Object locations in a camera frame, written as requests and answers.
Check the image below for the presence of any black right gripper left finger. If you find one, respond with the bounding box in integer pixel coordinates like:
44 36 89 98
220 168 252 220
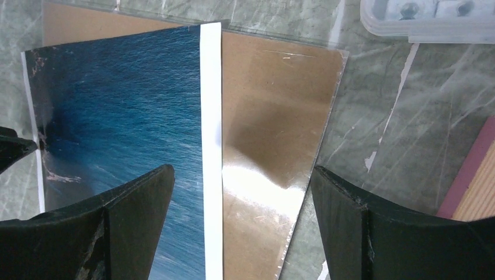
1 164 175 279

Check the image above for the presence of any pink wooden picture frame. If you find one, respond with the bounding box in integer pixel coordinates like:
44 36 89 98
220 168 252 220
436 117 494 222

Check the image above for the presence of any sea and cloud photo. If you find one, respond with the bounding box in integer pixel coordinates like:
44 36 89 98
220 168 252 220
21 22 224 279

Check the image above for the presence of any brown backing board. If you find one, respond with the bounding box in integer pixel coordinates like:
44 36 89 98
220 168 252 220
37 2 346 279

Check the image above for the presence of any clear plastic organizer box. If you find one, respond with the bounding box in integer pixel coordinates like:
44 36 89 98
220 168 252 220
360 0 494 44

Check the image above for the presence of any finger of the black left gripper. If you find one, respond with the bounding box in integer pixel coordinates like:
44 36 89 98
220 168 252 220
0 127 37 173

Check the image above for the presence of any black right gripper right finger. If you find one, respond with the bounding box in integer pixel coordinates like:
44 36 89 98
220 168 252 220
310 166 494 279

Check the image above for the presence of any clear acrylic sheet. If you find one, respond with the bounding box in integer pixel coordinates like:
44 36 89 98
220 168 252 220
41 0 350 280

